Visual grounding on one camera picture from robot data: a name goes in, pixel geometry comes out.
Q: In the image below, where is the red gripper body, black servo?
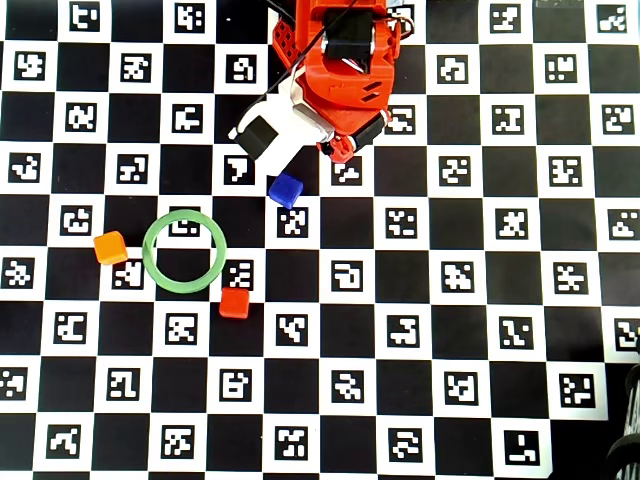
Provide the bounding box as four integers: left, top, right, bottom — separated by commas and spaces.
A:
316, 110, 390, 163

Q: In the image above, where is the blue cube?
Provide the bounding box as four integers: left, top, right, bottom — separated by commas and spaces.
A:
268, 173, 305, 210

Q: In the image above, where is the red cube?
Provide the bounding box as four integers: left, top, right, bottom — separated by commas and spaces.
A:
218, 286, 251, 320

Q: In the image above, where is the orange cube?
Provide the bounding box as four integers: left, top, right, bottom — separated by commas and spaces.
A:
93, 230, 129, 266

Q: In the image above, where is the black white marker checkerboard mat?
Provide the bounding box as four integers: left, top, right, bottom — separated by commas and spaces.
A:
0, 0, 640, 476

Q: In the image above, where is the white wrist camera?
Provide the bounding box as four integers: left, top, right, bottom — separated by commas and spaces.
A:
227, 82, 337, 175

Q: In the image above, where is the black camera cable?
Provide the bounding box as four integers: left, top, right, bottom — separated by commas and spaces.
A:
257, 0, 361, 104

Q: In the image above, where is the green ring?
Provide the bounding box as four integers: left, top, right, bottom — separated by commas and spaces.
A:
141, 209, 229, 295

